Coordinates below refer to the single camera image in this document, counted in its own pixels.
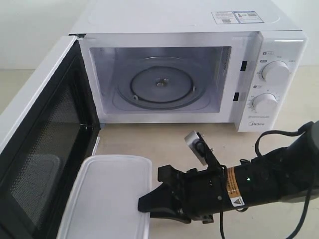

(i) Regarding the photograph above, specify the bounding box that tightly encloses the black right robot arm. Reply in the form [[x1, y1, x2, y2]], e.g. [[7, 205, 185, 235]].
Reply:
[[138, 122, 319, 224]]

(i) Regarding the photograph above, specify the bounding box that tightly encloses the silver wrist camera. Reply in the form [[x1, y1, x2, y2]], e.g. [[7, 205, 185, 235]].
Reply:
[[184, 130, 216, 167]]

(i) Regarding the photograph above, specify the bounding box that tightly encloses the upper white power knob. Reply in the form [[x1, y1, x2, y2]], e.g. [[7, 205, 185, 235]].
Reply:
[[262, 61, 290, 84]]

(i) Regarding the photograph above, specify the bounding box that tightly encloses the black camera cable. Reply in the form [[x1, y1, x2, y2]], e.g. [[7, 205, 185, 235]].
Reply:
[[194, 129, 319, 239]]

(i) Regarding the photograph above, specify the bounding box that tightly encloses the white printed paper sheet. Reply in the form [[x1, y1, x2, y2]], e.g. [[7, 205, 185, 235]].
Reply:
[[211, 11, 264, 24]]

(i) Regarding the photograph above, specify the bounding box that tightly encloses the white microwave door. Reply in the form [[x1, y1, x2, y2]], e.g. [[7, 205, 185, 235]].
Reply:
[[0, 36, 100, 239]]

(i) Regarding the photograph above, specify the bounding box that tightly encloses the white plastic lidded container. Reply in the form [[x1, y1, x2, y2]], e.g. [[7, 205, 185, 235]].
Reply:
[[57, 154, 152, 239]]

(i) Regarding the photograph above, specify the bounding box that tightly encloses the lower white timer knob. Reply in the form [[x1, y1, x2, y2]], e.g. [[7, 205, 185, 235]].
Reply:
[[252, 93, 278, 113]]

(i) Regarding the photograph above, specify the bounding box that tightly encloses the white Midea microwave oven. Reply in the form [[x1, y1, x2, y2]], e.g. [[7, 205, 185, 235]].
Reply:
[[69, 0, 308, 132]]

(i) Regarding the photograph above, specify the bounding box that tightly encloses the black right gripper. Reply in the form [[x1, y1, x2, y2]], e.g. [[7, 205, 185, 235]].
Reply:
[[138, 165, 229, 223]]

